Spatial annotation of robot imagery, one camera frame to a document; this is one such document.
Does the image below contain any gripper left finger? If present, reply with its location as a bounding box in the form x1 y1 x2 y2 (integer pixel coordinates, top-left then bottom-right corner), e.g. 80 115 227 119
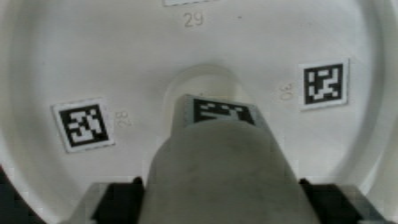
69 177 146 224

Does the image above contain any white cylindrical table leg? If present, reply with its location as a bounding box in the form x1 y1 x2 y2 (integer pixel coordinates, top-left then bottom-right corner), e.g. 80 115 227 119
139 96 320 224

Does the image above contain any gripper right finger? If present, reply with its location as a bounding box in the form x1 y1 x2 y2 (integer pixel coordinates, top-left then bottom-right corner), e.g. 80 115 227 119
298 178 391 224

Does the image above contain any white round table top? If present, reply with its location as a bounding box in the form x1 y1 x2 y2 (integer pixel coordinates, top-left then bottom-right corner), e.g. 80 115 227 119
0 0 398 224

